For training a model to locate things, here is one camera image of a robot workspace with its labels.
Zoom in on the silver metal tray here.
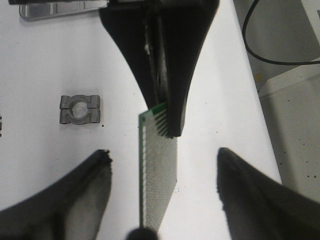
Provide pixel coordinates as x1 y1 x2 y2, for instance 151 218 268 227
19 0 109 22

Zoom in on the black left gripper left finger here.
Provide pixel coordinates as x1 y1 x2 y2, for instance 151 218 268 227
0 150 112 240

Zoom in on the white equipment box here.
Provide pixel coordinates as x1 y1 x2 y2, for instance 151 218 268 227
258 65 320 202

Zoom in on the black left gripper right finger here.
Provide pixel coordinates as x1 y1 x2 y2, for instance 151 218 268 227
216 147 320 240

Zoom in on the green perforated circuit board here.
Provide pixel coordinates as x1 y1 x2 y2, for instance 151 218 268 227
138 103 178 232

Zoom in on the black cable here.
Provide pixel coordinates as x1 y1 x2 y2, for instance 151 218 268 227
242 0 320 65

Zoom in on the grey metal clamp block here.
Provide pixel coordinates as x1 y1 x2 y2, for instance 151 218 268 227
59 95 101 125

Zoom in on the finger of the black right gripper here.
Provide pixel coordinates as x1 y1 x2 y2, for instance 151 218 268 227
154 0 220 137
99 0 160 109

